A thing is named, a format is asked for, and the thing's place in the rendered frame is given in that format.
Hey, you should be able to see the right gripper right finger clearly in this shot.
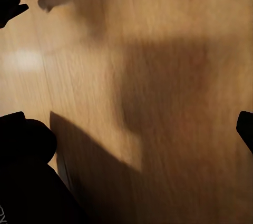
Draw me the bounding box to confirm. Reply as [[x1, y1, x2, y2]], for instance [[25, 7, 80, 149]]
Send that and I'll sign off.
[[236, 111, 253, 153]]

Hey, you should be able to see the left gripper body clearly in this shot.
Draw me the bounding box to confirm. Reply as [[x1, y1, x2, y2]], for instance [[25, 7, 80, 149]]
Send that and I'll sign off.
[[0, 0, 18, 28]]

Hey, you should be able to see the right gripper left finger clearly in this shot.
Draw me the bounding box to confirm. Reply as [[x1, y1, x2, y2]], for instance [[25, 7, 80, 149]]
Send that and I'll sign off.
[[0, 111, 27, 173]]

